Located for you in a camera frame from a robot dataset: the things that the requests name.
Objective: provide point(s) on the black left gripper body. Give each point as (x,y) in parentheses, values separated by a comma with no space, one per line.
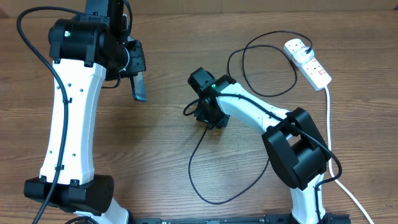
(137,61)

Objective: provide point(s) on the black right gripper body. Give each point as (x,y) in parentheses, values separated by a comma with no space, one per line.
(213,116)

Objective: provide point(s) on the Samsung Galaxy smartphone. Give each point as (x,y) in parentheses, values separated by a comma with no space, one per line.
(138,87)

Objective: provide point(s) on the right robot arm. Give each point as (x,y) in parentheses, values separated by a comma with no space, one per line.
(294,145)

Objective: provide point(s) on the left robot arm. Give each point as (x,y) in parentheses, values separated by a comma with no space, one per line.
(92,47)

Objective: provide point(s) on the white charger plug adapter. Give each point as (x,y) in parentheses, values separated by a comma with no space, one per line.
(303,55)

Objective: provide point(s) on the white power strip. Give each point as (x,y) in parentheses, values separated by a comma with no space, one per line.
(313,71)

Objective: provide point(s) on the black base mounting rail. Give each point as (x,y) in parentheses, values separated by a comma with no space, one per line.
(266,219)

